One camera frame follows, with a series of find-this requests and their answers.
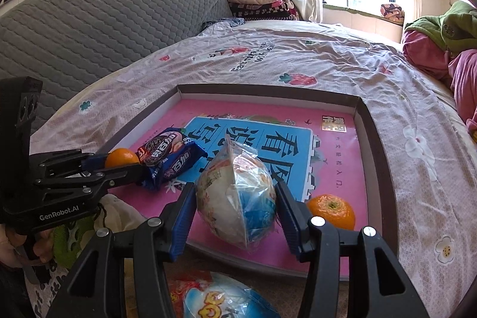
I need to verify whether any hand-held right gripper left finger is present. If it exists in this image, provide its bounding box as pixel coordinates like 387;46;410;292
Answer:
45;182;198;318

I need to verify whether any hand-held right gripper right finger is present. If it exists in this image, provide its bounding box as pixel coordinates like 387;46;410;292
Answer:
275;180;431;318

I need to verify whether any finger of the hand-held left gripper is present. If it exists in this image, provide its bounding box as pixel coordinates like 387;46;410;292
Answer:
33;163;155;193
30;150;112;174

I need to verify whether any mandarin orange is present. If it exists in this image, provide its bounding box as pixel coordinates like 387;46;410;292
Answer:
104;148;141;170
306;194;356;231

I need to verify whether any cream mesh scrunchie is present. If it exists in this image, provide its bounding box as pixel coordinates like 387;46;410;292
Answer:
95;193;148;229

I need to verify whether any blue cookie packet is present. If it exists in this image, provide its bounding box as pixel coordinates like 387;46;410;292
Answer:
142;141;208;192
136;127;198;167

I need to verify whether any toy egg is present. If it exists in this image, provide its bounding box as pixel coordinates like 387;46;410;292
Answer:
168;270;282;318
196;139;278;249

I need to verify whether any green fuzzy hair ring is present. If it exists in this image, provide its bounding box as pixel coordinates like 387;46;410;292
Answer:
52;217;97;268

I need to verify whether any grey shallow cardboard box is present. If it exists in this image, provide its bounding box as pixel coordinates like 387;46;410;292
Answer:
95;83;399;281

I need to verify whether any person's left hand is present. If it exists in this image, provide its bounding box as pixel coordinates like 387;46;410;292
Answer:
0;223;56;264

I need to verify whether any grey quilted headboard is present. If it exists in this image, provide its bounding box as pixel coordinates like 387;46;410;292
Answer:
0;0;233;128

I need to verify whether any dark patterned cloth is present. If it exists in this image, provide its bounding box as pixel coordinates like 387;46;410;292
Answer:
201;17;244;31

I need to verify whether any dark checked folded blanket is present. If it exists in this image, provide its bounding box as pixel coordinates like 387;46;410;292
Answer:
228;0;301;21

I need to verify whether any pink cushion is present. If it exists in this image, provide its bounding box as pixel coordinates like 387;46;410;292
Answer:
402;29;453;80

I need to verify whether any patterned folded blanket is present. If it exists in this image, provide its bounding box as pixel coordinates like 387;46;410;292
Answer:
380;2;405;22

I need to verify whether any green fleece garment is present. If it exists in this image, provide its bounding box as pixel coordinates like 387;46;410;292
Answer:
404;1;477;52

